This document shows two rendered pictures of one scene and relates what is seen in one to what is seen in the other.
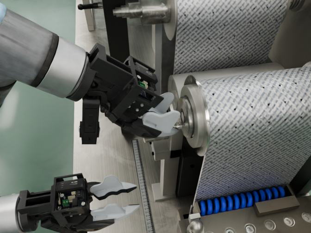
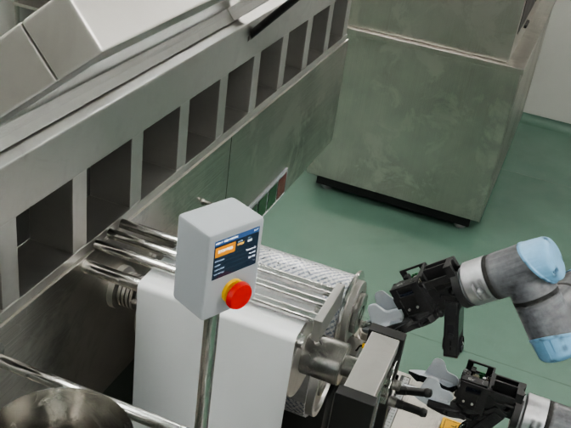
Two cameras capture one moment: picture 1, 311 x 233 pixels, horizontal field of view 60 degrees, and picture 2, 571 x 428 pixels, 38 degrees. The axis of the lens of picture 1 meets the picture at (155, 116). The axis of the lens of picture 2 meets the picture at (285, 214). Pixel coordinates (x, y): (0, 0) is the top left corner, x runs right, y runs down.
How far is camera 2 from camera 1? 1.59 m
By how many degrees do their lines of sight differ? 98
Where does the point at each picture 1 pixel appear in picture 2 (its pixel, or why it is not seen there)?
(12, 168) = not seen: outside the picture
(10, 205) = (534, 398)
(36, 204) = (509, 394)
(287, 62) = (132, 344)
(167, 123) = (385, 304)
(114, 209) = (437, 366)
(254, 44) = not seen: hidden behind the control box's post
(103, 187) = (438, 393)
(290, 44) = (127, 329)
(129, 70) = (424, 271)
